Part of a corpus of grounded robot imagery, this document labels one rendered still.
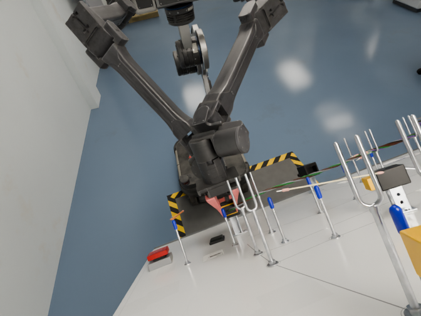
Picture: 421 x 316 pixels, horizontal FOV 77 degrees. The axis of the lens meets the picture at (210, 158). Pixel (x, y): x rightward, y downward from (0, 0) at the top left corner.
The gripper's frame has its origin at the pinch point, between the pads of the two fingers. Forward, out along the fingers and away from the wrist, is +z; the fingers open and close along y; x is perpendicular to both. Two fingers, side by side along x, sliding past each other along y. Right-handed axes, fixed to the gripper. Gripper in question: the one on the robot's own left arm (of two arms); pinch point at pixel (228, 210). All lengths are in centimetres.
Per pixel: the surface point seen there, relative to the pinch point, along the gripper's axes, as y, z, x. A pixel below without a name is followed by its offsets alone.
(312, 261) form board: 8.8, -4.9, -28.3
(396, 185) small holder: 27.0, -5.8, -20.7
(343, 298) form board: 8.1, -9.4, -38.1
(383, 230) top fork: 11.6, -17.6, -40.3
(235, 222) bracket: 0.2, 6.4, 3.7
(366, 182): 23.6, -6.8, -18.7
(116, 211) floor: -91, 48, 141
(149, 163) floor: -60, 32, 184
